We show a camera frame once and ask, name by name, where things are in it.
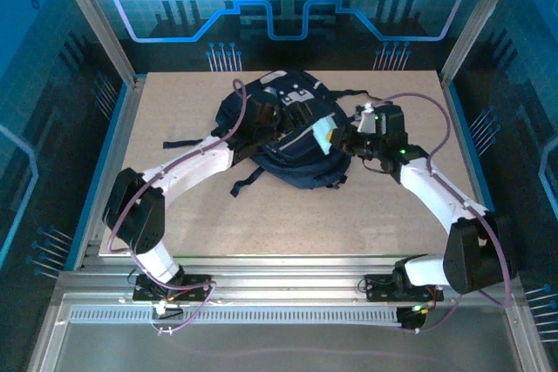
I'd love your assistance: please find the yellow picture book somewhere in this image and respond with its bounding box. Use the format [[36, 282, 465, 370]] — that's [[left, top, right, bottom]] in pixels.
[[311, 113, 344, 156]]

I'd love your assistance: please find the navy blue backpack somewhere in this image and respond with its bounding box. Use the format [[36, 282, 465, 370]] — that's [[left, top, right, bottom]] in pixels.
[[163, 67, 380, 198]]

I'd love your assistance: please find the grey metal front platform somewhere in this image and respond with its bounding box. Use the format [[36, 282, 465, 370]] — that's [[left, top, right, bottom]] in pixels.
[[25, 293, 550, 372]]

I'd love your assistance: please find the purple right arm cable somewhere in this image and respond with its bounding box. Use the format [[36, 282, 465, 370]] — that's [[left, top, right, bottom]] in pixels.
[[368, 91, 515, 335]]

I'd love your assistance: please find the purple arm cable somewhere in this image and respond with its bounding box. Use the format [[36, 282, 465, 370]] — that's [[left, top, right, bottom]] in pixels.
[[105, 78, 248, 338], [368, 91, 515, 335]]

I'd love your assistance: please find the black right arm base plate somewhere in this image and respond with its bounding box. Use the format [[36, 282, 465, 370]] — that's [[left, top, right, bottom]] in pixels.
[[364, 274, 444, 303]]

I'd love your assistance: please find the aluminium frame post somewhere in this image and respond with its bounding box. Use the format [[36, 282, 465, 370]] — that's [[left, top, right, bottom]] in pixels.
[[438, 0, 527, 88], [47, 0, 147, 90]]

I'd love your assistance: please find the aluminium front rail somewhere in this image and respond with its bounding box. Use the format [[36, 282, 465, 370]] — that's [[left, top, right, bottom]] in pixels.
[[54, 254, 524, 303]]

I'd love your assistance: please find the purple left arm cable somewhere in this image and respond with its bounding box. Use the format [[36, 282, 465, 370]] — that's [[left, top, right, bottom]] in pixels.
[[105, 78, 248, 338]]

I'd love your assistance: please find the slotted grey cable duct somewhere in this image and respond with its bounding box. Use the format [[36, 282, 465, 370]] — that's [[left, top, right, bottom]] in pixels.
[[69, 307, 402, 325]]

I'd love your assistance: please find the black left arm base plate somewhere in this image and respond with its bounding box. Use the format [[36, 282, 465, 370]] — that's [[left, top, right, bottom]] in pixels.
[[133, 274, 213, 303]]

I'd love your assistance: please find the white cable connector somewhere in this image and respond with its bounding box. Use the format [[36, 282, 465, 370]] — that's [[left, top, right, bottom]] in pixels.
[[152, 301, 184, 321]]

